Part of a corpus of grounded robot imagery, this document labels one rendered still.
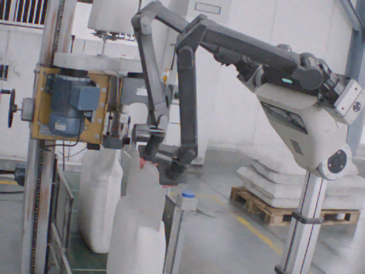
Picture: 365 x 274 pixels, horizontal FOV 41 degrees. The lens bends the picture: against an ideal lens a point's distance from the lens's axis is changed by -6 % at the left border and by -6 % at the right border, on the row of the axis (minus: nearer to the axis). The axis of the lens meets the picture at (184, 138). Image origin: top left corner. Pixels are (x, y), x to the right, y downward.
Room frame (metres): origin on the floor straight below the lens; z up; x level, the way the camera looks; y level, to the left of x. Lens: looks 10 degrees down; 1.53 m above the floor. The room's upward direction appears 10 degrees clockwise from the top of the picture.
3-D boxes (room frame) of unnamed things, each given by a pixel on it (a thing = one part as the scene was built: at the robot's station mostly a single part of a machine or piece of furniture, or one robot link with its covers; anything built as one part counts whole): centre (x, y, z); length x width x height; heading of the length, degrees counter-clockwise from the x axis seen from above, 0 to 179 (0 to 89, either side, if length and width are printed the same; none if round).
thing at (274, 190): (4.90, -1.11, 0.32); 0.66 x 0.43 x 0.15; 115
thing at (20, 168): (3.74, 1.19, 0.35); 0.30 x 0.15 x 0.15; 23
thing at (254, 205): (5.21, -1.30, 0.07); 1.20 x 0.82 x 0.14; 115
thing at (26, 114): (2.21, 0.72, 1.14); 0.11 x 0.06 x 0.11; 23
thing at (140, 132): (1.98, 0.14, 1.19); 0.11 x 0.09 x 0.12; 114
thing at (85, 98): (2.00, 0.41, 1.25); 0.10 x 0.08 x 0.12; 138
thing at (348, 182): (5.16, -1.66, 0.44); 0.68 x 0.44 x 0.15; 113
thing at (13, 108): (2.18, 0.79, 1.13); 0.18 x 0.11 x 0.18; 23
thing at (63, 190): (2.78, 0.68, 0.54); 1.05 x 0.02 x 0.41; 23
